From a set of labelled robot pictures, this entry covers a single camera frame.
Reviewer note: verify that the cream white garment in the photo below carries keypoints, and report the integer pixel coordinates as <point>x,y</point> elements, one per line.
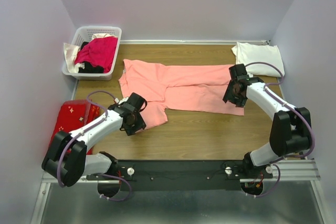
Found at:
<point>70,53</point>

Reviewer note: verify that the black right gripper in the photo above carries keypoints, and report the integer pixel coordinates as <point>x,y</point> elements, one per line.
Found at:
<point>240,103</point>

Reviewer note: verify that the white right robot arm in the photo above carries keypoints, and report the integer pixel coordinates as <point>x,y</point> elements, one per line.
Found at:
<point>291,133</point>

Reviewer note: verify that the black garment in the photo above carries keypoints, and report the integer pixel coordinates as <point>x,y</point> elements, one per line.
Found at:
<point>90,59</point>

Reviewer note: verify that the folded white t shirt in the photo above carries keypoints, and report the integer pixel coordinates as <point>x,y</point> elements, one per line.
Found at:
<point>246,53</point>

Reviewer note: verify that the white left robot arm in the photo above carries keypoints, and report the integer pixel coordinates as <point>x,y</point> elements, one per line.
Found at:
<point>67,157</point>

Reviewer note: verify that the white plastic laundry basket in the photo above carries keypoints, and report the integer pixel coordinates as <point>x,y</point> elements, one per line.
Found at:
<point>85,33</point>

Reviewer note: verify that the magenta t shirt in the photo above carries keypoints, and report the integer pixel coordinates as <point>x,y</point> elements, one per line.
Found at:
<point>107,48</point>

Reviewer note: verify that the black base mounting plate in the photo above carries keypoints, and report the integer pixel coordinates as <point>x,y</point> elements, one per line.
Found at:
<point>174,175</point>

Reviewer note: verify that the red printed cloth bag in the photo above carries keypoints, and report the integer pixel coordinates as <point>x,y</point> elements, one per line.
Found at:
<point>74,114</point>

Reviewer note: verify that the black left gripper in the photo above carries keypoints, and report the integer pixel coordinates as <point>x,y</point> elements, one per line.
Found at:
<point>140,125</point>

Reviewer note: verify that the salmon pink t shirt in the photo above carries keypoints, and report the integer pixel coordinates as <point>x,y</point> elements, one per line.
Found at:
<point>186,88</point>

